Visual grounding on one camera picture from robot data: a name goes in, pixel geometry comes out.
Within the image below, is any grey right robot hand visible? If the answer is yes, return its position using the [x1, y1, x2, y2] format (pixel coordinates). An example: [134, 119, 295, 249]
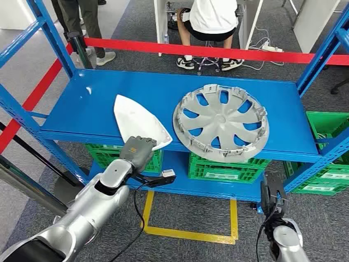
[260, 172, 288, 220]

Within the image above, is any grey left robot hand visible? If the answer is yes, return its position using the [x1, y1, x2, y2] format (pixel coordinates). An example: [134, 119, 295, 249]
[119, 135, 158, 173]

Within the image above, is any white triangular plastic panel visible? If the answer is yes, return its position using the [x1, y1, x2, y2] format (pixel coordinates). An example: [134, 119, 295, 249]
[113, 94, 173, 152]

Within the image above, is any blue metal shelf rack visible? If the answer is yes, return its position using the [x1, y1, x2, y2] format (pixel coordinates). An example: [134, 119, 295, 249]
[0, 0, 349, 215]

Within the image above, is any grey wheel hubcap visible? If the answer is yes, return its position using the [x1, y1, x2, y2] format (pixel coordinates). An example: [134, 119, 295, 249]
[173, 84, 270, 163]

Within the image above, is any yellow floor tape square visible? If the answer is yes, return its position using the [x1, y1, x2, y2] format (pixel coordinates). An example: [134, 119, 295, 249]
[140, 190, 239, 246]

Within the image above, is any chrome stool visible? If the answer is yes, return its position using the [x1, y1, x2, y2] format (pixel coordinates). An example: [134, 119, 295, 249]
[194, 39, 222, 76]

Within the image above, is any black barrier belt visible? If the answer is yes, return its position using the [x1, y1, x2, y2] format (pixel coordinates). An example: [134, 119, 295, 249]
[0, 121, 78, 187]

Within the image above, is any person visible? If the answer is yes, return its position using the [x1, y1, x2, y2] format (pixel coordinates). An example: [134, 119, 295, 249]
[51, 0, 117, 67]
[176, 0, 243, 72]

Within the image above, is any white power strip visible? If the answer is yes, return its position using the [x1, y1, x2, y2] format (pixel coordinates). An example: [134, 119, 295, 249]
[262, 40, 284, 53]

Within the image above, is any white desk panel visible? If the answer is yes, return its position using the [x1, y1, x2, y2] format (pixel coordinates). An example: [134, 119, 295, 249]
[293, 0, 341, 54]

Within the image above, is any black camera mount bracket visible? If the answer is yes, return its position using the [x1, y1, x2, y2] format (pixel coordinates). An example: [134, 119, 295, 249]
[133, 172, 176, 189]

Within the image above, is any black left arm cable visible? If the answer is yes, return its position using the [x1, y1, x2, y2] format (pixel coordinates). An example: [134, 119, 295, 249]
[109, 181, 149, 262]

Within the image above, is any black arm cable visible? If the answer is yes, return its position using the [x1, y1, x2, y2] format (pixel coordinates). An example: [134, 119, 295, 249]
[256, 207, 279, 262]
[109, 181, 149, 262]

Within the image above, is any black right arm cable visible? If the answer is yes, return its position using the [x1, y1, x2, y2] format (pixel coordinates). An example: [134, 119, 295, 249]
[256, 207, 279, 262]

